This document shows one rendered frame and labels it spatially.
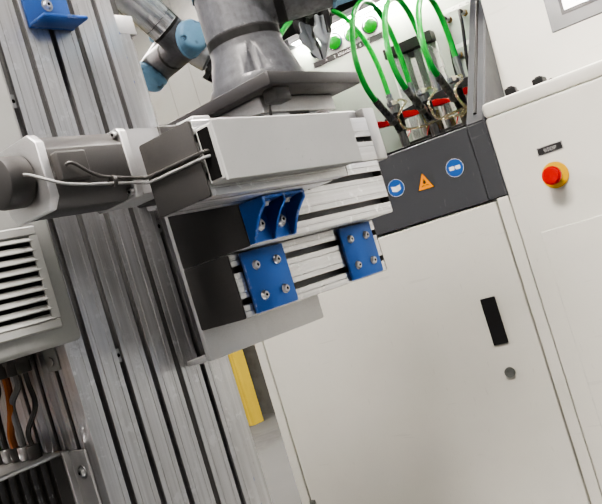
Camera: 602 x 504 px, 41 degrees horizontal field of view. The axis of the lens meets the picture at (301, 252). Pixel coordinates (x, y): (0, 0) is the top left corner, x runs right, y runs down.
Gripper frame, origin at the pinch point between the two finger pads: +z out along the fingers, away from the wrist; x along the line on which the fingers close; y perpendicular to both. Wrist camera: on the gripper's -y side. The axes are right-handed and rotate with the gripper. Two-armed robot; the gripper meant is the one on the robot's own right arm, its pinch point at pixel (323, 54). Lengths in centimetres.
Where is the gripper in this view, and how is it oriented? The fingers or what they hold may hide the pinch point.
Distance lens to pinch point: 178.6
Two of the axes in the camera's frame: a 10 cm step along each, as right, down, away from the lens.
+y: -4.8, 1.2, -8.7
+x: 8.3, -2.7, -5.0
